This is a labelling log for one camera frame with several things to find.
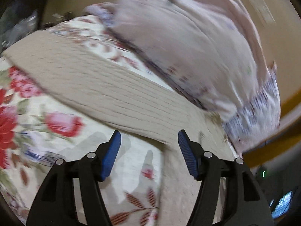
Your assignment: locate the beige cable-knit sweater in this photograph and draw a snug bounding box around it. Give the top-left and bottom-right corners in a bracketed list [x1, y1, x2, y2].
[3, 31, 234, 225]

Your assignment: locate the blue glowing screen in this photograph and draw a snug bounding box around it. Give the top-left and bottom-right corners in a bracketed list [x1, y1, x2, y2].
[269, 190, 293, 219]

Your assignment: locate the wooden headboard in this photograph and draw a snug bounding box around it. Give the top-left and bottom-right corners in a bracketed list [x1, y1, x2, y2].
[243, 91, 300, 168]

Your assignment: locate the floral bed sheet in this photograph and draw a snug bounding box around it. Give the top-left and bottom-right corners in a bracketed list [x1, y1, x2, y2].
[1, 15, 165, 225]

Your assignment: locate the lilac floral pillow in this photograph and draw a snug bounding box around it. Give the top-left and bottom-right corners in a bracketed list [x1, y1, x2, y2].
[84, 0, 281, 153]

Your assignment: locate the white wall socket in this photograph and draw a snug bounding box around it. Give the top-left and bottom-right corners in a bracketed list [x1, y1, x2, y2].
[248, 0, 275, 24]

